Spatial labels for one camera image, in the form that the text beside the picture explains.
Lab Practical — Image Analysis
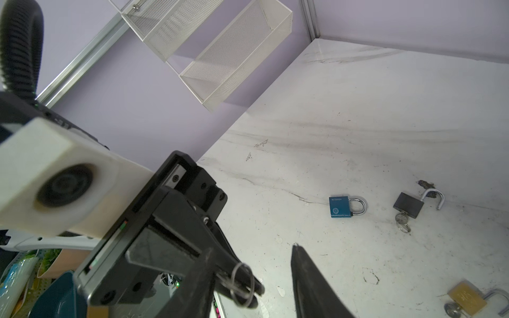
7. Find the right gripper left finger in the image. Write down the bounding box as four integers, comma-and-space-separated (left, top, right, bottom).
156, 249, 216, 317

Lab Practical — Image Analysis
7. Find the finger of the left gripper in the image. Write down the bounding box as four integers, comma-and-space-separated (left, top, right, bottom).
126, 191, 265, 308

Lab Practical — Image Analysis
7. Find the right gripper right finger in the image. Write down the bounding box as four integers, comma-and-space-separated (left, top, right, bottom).
291, 245, 354, 318

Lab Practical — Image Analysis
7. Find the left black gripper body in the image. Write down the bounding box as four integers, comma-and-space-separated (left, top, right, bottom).
74, 151, 229, 306

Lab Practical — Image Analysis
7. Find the blue padlock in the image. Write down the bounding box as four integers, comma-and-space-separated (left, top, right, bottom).
329, 196, 367, 218

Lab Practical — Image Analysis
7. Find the black padlock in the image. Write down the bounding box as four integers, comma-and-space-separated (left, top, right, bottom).
393, 188, 445, 219

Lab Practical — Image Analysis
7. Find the brass padlock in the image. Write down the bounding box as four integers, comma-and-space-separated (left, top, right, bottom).
447, 280, 508, 317

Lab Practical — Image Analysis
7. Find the upper white mesh shelf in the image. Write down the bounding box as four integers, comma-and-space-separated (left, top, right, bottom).
110, 0, 223, 62

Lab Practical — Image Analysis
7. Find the white mesh shelf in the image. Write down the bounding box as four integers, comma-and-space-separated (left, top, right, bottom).
179, 1, 293, 111
110, 0, 223, 62

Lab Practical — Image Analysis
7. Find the lower white mesh shelf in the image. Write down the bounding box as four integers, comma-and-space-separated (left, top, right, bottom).
179, 1, 293, 111

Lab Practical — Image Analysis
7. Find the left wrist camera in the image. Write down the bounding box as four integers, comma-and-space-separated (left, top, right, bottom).
1, 118, 154, 239

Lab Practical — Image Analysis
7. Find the left black corrugated cable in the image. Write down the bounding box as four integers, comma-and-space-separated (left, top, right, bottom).
0, 0, 45, 102

